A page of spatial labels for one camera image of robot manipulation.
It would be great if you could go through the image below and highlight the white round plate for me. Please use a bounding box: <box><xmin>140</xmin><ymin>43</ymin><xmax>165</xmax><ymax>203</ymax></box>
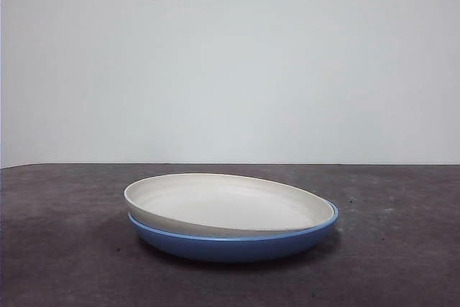
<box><xmin>124</xmin><ymin>173</ymin><xmax>335</xmax><ymax>233</ymax></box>

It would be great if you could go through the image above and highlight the blue round plate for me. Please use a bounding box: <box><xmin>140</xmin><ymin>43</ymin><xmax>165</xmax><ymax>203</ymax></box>
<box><xmin>127</xmin><ymin>201</ymin><xmax>339</xmax><ymax>264</ymax></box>

